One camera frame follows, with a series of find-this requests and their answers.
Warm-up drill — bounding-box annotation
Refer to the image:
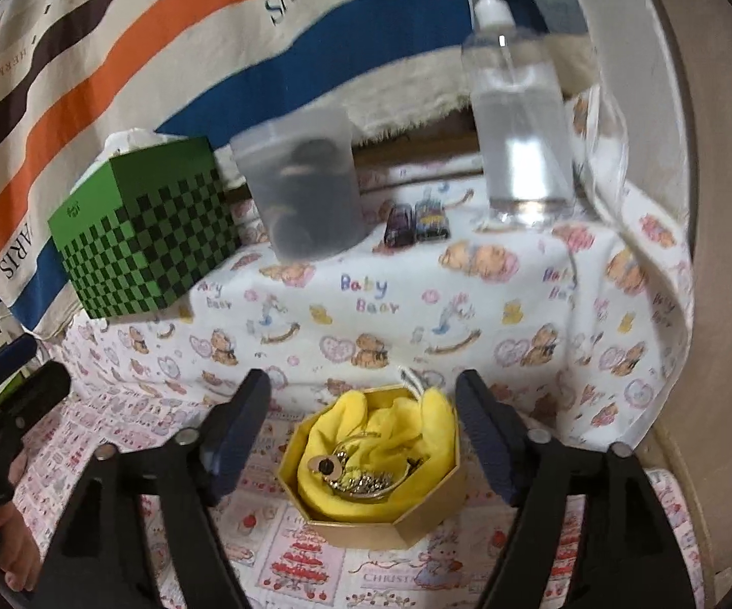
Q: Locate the sparkly silver brooch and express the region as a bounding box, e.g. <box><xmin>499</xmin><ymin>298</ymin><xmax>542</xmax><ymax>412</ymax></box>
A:
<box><xmin>334</xmin><ymin>469</ymin><xmax>405</xmax><ymax>502</ymax></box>

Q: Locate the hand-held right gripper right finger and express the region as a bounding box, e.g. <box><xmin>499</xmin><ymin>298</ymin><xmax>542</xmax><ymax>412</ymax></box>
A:
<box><xmin>455</xmin><ymin>369</ymin><xmax>700</xmax><ymax>609</ymax></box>

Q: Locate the translucent plastic container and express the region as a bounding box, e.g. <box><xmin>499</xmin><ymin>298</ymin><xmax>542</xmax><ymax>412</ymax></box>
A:
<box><xmin>229</xmin><ymin>107</ymin><xmax>367</xmax><ymax>262</ymax></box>

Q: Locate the yellow cloth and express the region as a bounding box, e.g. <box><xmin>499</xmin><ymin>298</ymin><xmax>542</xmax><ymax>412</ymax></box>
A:
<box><xmin>296</xmin><ymin>390</ymin><xmax>457</xmax><ymax>521</ymax></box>

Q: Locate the person's left hand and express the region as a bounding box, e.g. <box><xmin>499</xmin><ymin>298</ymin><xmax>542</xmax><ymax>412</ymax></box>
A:
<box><xmin>0</xmin><ymin>455</ymin><xmax>45</xmax><ymax>592</ymax></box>

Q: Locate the gold octagonal box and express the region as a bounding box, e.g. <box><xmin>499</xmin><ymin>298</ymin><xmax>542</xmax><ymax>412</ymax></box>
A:
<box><xmin>277</xmin><ymin>384</ymin><xmax>469</xmax><ymax>548</ymax></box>

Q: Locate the green black checkered box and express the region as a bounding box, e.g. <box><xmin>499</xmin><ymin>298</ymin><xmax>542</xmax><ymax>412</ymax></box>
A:
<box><xmin>47</xmin><ymin>135</ymin><xmax>240</xmax><ymax>319</ymax></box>

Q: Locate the bear print cloth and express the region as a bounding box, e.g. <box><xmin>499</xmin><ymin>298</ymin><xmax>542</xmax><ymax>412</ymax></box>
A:
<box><xmin>61</xmin><ymin>85</ymin><xmax>697</xmax><ymax>458</ymax></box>

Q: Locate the strawberry print cloth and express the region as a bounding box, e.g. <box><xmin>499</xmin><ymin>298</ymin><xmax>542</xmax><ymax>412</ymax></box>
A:
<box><xmin>17</xmin><ymin>387</ymin><xmax>706</xmax><ymax>609</ymax></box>

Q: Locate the orange and black earring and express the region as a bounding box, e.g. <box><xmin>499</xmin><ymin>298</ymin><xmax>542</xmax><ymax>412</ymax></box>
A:
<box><xmin>306</xmin><ymin>453</ymin><xmax>345</xmax><ymax>480</ymax></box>

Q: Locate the white tissue paper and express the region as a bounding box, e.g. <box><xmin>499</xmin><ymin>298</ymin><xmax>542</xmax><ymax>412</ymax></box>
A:
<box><xmin>96</xmin><ymin>128</ymin><xmax>189</xmax><ymax>156</ymax></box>

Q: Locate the wooden bed frame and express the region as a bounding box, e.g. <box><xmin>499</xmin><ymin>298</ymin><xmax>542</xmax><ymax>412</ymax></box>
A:
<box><xmin>347</xmin><ymin>101</ymin><xmax>487</xmax><ymax>172</ymax></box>

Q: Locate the striped towel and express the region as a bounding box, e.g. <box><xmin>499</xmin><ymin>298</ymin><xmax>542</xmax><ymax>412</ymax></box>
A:
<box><xmin>0</xmin><ymin>0</ymin><xmax>589</xmax><ymax>337</ymax></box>

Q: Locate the clear bangle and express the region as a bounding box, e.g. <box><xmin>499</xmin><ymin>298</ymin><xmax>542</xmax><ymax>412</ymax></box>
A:
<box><xmin>331</xmin><ymin>432</ymin><xmax>421</xmax><ymax>502</ymax></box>

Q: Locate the clear spray bottle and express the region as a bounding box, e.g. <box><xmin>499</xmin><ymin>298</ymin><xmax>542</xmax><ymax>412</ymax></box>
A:
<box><xmin>461</xmin><ymin>0</ymin><xmax>576</xmax><ymax>229</ymax></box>

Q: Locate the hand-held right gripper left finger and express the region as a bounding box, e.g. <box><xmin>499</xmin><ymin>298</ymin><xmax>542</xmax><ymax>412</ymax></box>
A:
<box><xmin>29</xmin><ymin>368</ymin><xmax>272</xmax><ymax>609</ymax></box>

